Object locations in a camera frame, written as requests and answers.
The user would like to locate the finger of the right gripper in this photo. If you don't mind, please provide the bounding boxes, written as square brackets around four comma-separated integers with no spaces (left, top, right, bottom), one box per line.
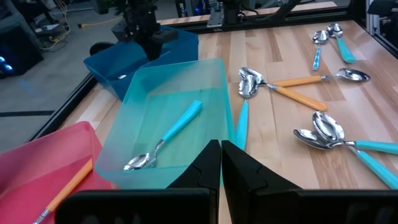
[152,42,163,62]
[142,42,154,62]

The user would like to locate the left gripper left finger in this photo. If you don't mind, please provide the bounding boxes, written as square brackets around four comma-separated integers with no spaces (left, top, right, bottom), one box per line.
[55,139,222,224]

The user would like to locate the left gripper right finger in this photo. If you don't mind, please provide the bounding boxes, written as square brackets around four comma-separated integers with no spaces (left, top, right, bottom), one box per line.
[221,139,398,224]

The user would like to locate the teal translucent plastic bin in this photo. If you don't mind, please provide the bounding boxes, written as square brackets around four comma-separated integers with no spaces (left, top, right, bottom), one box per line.
[95,58,236,190]

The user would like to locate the teal-handled metal spoon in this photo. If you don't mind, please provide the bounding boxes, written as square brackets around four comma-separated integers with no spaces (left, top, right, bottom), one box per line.
[293,128,398,156]
[234,73,259,151]
[312,111,398,190]
[325,22,358,65]
[123,100,203,172]

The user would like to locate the orange-handled metal spoon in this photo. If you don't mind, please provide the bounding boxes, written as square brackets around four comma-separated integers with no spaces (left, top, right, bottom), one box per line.
[238,67,329,113]
[272,67,371,88]
[32,158,94,224]

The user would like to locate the pink translucent plastic bin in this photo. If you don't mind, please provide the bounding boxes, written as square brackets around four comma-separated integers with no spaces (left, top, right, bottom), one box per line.
[0,121,118,224]

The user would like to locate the dark blue plastic bin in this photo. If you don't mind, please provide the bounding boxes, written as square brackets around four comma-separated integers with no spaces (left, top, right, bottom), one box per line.
[83,25,200,101]

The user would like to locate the black curved clamp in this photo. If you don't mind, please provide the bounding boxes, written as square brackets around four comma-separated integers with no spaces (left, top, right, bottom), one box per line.
[89,42,116,57]

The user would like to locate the grey metal mounting plate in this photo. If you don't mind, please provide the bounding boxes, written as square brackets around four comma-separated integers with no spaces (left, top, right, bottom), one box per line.
[206,1,225,32]

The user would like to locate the black computer tower blue lights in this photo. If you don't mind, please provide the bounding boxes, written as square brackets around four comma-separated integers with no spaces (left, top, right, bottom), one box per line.
[0,27,44,78]

